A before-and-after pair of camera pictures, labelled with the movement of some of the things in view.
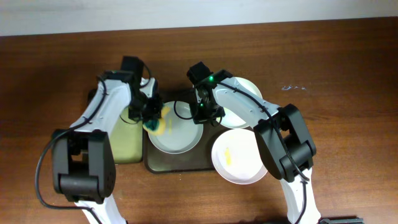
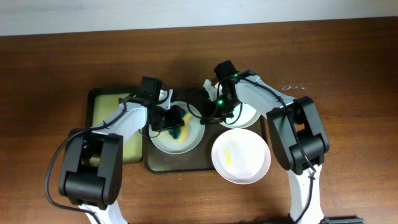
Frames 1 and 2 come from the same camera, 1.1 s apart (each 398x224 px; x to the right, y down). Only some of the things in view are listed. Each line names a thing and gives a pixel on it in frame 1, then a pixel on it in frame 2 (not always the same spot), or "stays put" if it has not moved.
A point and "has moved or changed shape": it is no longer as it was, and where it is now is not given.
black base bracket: [341, 220] stays put
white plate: [236, 157] stays put
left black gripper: [150, 109] -> [170, 121]
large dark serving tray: [198, 160] stays put
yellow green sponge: [157, 126] has moved or changed shape
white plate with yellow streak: [182, 134] stays put
